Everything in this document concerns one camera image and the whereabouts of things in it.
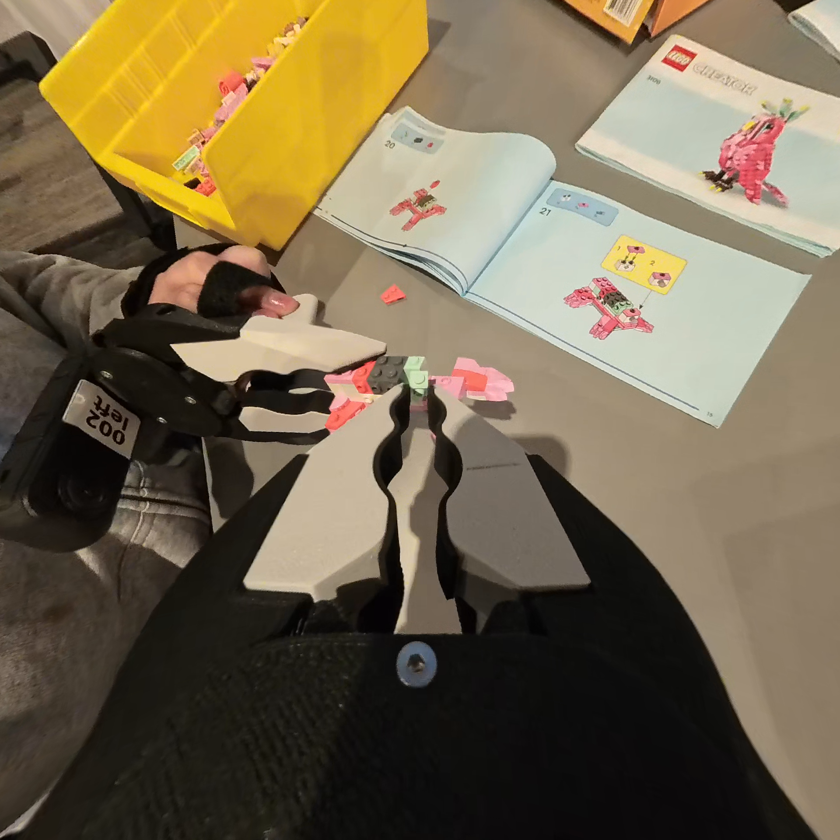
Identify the pink toy brick model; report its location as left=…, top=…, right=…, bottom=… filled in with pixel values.
left=325, top=354, right=516, bottom=434

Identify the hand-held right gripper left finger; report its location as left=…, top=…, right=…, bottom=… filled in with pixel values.
left=243, top=385, right=406, bottom=632

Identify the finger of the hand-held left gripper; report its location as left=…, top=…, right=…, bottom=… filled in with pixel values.
left=168, top=294, right=388, bottom=382
left=225, top=369, right=337, bottom=447

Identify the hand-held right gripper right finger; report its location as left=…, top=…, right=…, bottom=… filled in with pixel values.
left=430, top=394, right=592, bottom=630

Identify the thin light blue instruction booklet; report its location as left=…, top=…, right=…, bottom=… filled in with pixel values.
left=787, top=0, right=840, bottom=43
left=575, top=33, right=840, bottom=258

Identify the orange toy box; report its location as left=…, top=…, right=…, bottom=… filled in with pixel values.
left=564, top=0, right=713, bottom=46

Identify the person's left forearm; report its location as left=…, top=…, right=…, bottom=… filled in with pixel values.
left=0, top=251, right=155, bottom=395

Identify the yellow plastic bin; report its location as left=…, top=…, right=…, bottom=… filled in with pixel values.
left=39, top=0, right=431, bottom=252

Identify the grey desk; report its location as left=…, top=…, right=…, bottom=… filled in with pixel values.
left=174, top=0, right=840, bottom=840

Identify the thick light blue instruction booklet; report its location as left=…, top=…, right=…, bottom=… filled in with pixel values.
left=314, top=106, right=812, bottom=429

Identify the person's left hand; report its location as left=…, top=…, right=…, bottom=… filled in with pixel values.
left=156, top=244, right=301, bottom=320

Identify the pile of toy bricks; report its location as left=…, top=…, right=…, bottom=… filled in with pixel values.
left=172, top=16, right=309, bottom=198

